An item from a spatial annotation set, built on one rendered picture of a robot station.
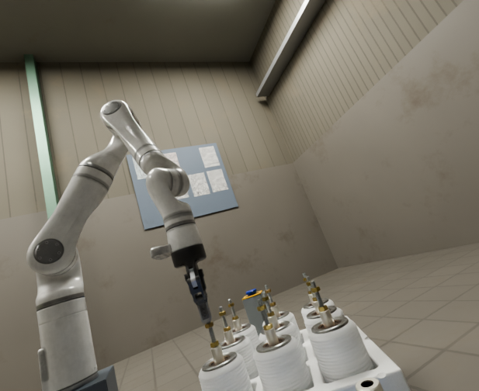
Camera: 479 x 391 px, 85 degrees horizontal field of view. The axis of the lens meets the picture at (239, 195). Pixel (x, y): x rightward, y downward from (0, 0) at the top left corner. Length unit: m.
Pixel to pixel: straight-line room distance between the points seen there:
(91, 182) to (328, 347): 0.65
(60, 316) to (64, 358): 0.08
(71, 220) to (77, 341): 0.26
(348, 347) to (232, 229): 2.79
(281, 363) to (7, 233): 3.06
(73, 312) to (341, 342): 0.55
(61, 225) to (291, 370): 0.58
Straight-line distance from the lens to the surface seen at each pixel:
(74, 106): 3.91
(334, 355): 0.58
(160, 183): 0.62
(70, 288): 0.73
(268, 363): 0.58
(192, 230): 0.61
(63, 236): 0.73
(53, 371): 0.73
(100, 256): 3.10
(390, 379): 0.57
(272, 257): 3.38
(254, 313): 0.99
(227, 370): 0.60
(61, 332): 0.72
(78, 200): 0.75
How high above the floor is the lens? 0.41
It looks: 15 degrees up
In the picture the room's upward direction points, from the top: 20 degrees counter-clockwise
